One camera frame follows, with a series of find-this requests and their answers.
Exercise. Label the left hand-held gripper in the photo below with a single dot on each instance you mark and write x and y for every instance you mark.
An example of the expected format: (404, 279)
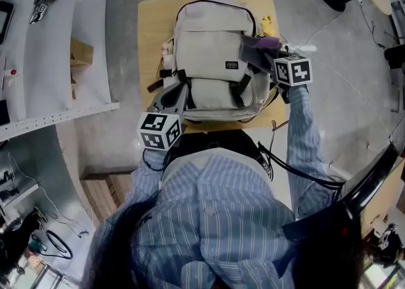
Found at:
(158, 131)

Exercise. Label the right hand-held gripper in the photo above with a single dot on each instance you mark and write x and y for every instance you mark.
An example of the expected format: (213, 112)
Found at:
(292, 71)

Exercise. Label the purple cloth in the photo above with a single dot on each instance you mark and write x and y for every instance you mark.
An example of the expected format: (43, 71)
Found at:
(269, 42)

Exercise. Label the white backpack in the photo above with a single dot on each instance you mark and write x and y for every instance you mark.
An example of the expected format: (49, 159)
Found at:
(209, 47)

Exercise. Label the person's right forearm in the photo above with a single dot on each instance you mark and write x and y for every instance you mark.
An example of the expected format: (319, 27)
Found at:
(303, 142)

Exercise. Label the person's left forearm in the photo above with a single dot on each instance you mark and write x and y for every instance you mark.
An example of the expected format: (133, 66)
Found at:
(145, 174)

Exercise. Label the white power strip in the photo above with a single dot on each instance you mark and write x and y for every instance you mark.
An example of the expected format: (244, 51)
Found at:
(300, 47)

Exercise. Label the yellow plush pendant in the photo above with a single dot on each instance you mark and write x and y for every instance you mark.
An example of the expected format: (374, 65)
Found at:
(267, 25)

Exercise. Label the person's black trousers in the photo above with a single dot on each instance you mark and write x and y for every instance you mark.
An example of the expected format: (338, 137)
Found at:
(221, 140)

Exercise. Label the pink plush toy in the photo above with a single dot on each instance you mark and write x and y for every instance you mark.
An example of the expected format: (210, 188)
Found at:
(166, 53)

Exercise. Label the wooden plank pallet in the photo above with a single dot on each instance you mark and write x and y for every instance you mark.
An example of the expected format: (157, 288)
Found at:
(101, 196)

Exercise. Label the person's striped shirt torso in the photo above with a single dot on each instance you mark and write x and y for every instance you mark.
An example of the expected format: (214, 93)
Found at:
(205, 218)

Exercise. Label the yellow floor mat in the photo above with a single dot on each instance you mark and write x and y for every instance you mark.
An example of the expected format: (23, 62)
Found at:
(152, 28)

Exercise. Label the brown cardboard box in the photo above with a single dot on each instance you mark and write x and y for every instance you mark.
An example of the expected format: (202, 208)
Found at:
(80, 57)

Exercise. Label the white metal shelving unit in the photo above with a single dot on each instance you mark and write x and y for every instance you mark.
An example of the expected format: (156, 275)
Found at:
(53, 60)

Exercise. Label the small black box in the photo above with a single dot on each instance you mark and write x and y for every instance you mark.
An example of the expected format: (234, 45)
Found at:
(4, 112)

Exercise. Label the white device with red button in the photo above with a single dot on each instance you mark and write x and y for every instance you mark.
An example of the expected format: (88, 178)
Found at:
(12, 73)

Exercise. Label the spare grey gripper device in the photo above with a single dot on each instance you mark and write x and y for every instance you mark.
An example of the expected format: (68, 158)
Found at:
(39, 12)

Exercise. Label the white machine with dark screen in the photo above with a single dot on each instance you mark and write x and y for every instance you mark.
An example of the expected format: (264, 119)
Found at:
(4, 22)

